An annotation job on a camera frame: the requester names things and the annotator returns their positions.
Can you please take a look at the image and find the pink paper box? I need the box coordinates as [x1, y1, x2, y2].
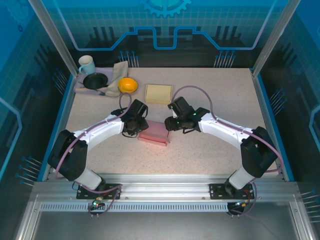
[137, 119, 172, 148]

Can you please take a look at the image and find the yellow paper box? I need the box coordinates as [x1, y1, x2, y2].
[144, 83, 174, 104]

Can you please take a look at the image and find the orange bowl with patterned outside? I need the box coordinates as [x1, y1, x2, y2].
[117, 77, 139, 95]

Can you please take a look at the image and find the beige cloth napkin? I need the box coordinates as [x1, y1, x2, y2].
[104, 61, 130, 98]

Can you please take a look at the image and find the black plate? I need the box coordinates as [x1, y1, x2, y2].
[82, 72, 109, 90]

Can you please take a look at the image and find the purple tray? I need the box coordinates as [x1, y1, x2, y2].
[74, 66, 130, 98]

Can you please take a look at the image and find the light blue mug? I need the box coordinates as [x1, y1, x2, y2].
[78, 55, 97, 75]

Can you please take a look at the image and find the small LED connector board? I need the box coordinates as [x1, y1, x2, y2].
[228, 199, 251, 209]
[87, 199, 105, 210]

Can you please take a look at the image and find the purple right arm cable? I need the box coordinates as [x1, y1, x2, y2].
[171, 85, 285, 219]

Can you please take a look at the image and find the aluminium extrusion rail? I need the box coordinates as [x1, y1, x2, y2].
[32, 173, 301, 202]

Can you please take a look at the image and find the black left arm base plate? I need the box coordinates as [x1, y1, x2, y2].
[76, 183, 123, 201]

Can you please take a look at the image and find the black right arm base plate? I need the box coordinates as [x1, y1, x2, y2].
[208, 183, 255, 200]

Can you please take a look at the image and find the white slotted cable duct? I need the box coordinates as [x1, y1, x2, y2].
[39, 202, 232, 213]

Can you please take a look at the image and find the aluminium frame post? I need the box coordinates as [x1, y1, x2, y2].
[27, 0, 79, 77]
[251, 0, 295, 77]

